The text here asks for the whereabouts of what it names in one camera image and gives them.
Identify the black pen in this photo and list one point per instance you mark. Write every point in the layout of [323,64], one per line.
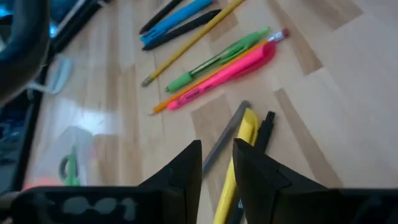
[265,127]
[158,15]
[186,28]

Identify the blue pen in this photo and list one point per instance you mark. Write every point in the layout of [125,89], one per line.
[174,21]

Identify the pink highlighter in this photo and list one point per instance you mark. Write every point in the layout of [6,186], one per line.
[224,74]

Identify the clear box with orange lid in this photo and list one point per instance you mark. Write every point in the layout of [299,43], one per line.
[46,155]

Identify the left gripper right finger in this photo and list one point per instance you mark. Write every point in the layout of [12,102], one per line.
[273,193]

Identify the yellow highlighter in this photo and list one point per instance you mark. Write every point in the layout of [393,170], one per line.
[247,127]

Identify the green pen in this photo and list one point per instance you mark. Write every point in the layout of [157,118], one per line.
[224,56]

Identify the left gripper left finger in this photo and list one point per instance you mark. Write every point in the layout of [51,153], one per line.
[183,186]

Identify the orange pencil with eraser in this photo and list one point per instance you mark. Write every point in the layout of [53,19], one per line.
[161,107]

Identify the grey pen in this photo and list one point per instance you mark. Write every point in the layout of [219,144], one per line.
[227,133]

